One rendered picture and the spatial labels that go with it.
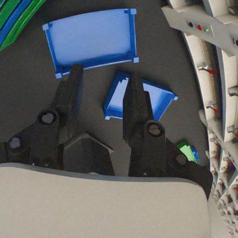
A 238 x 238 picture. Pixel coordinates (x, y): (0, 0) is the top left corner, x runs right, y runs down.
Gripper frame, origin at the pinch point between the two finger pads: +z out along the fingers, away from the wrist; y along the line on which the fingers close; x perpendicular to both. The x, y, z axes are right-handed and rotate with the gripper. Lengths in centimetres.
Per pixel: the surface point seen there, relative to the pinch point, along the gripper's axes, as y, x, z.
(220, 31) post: 26.2, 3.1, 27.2
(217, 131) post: 69, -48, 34
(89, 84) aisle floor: -5, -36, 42
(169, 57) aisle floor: 28, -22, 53
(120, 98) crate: 10, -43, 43
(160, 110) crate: 32, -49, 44
